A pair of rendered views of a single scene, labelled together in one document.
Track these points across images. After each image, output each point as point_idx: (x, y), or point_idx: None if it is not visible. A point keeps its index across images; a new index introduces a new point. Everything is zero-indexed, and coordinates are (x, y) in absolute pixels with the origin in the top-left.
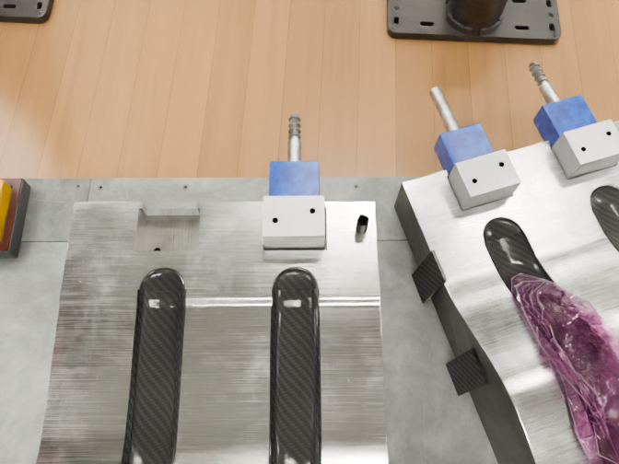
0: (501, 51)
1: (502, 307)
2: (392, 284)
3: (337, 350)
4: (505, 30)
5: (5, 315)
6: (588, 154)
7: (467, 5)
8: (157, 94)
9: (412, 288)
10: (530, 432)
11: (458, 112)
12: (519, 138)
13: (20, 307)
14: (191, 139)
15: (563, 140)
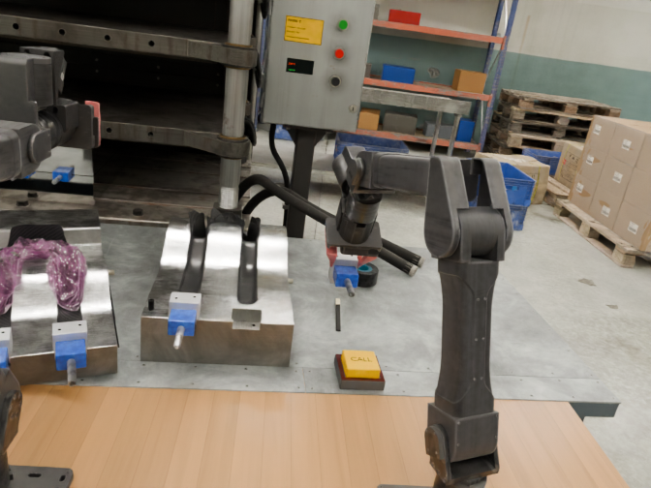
0: None
1: (89, 299)
2: (131, 345)
3: (172, 285)
4: None
5: (330, 346)
6: (2, 330)
7: None
8: (273, 436)
9: (121, 343)
10: (104, 261)
11: (44, 419)
12: None
13: (325, 348)
14: (245, 410)
15: (10, 340)
